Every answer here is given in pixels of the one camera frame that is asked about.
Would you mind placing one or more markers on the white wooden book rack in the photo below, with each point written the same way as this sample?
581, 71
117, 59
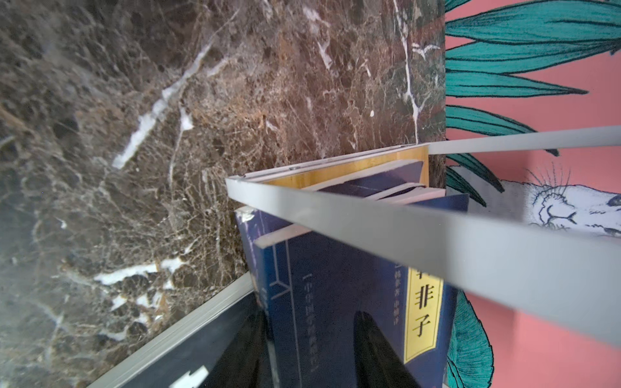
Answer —
565, 278

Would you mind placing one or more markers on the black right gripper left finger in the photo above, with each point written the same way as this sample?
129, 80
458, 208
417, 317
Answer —
245, 362

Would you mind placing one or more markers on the blue book yellow label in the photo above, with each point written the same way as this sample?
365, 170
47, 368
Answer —
312, 289

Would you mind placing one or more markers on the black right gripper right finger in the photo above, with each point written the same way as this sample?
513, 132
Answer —
376, 363

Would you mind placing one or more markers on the purple book on lower shelf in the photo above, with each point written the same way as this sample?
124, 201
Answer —
396, 182

